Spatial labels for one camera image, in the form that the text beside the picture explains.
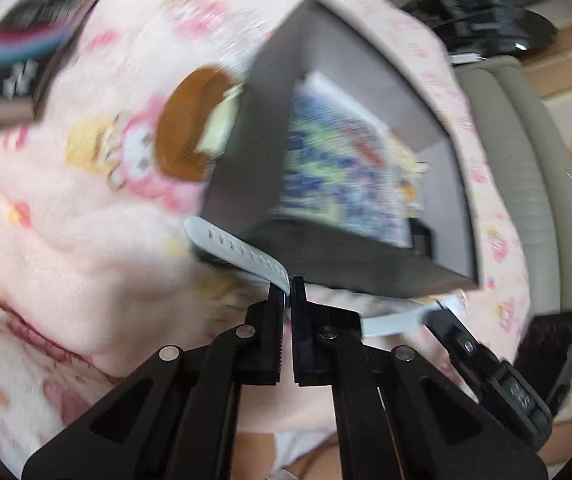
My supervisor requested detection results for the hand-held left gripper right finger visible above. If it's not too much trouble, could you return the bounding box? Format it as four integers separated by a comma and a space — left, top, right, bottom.
290, 275, 551, 480

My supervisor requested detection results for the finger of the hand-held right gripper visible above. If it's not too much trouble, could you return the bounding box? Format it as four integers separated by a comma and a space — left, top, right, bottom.
423, 306, 506, 405

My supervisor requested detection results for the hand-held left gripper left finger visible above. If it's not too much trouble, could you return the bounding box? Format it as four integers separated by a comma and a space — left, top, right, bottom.
22, 281, 287, 480

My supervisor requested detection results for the white watch strap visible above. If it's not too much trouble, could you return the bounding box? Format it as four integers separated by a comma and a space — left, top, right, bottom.
184, 216, 439, 337

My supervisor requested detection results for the clear-sleeved printed card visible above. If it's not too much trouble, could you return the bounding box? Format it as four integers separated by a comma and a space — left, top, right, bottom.
271, 72, 424, 248

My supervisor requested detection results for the black box container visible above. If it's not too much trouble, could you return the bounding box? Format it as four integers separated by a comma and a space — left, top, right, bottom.
201, 0, 481, 298

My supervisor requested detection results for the grey padded bed edge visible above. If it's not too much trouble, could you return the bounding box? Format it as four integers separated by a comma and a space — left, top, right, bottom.
453, 55, 572, 321

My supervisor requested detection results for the pink cartoon printed blanket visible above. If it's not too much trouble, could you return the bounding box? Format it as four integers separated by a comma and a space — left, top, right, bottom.
0, 0, 532, 436

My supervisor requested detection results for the pink patterned sheet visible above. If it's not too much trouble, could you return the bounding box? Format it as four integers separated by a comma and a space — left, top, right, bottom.
0, 275, 116, 461

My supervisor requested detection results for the black round table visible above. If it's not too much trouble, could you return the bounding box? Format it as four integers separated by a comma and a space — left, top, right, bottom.
446, 7, 559, 53

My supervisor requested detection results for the purple and black box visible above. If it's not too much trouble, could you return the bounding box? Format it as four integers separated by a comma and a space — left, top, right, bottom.
0, 0, 106, 133

